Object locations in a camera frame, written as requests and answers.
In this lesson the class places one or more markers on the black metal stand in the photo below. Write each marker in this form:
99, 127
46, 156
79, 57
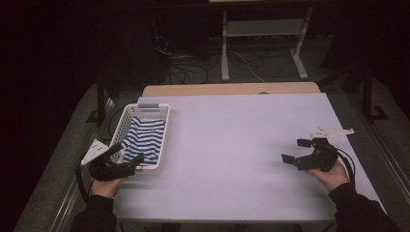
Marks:
369, 96
101, 96

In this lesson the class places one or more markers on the grey metal stand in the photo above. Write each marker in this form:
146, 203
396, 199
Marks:
264, 27

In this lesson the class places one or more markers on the person's right hand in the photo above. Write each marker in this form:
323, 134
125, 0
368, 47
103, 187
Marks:
333, 179

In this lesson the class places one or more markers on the blue white striped cloth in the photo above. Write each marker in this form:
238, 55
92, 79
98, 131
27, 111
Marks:
145, 138

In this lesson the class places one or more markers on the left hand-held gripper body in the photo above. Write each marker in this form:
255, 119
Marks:
109, 170

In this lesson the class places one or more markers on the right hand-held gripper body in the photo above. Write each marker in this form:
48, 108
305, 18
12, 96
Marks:
319, 159

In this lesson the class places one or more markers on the white perforated plastic basket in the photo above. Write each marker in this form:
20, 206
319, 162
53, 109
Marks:
151, 110

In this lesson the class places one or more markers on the person's left hand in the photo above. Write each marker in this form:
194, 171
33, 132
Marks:
104, 188

